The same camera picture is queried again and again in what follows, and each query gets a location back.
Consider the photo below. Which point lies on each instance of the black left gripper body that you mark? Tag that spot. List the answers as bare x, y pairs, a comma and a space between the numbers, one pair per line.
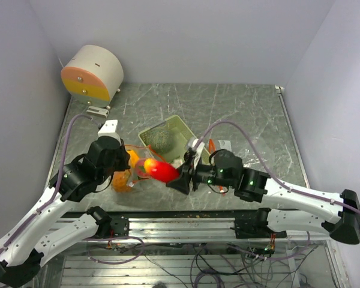
119, 164

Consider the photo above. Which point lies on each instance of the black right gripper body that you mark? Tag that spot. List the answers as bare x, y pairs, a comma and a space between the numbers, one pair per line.
206, 173

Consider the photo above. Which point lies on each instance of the red yellow toy mango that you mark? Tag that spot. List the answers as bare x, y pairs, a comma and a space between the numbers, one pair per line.
161, 171

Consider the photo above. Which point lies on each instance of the orange toy pineapple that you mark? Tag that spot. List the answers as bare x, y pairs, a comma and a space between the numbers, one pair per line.
120, 182

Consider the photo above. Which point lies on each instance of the clear zip bag orange zipper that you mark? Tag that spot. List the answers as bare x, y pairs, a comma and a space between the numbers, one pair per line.
143, 152

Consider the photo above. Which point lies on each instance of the orange toy bell pepper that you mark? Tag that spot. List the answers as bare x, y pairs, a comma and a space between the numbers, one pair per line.
134, 158

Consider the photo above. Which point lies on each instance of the pink toy peach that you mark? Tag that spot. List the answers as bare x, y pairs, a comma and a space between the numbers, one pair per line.
140, 169

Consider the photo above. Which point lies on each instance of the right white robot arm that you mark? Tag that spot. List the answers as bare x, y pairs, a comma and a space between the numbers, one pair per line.
302, 209

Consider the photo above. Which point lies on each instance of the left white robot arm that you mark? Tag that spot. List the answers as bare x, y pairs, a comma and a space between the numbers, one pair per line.
27, 247

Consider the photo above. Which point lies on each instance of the spare clear zip bag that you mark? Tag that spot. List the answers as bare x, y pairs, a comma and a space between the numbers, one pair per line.
245, 152

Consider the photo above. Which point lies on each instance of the white toy garlic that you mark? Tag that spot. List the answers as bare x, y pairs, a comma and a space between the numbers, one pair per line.
177, 162

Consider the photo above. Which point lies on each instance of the pale green plastic basket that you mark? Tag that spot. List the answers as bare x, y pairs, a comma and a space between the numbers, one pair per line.
181, 135

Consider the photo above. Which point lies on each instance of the green netted toy melon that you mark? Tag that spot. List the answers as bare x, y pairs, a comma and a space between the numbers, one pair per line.
160, 139

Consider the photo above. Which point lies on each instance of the beige drum orange yellow face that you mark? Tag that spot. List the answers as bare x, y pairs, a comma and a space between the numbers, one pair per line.
93, 76

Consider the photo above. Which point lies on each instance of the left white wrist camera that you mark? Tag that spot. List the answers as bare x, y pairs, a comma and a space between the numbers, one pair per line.
109, 128

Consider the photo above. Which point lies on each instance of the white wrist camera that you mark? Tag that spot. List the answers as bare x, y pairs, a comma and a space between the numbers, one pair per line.
193, 151
109, 128

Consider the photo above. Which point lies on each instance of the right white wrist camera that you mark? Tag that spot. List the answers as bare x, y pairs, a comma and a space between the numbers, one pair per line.
193, 151

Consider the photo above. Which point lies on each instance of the small white bracket block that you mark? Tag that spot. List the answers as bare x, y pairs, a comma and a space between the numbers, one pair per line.
97, 111

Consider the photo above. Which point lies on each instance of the aluminium rail frame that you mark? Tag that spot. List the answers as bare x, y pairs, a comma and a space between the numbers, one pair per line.
217, 226

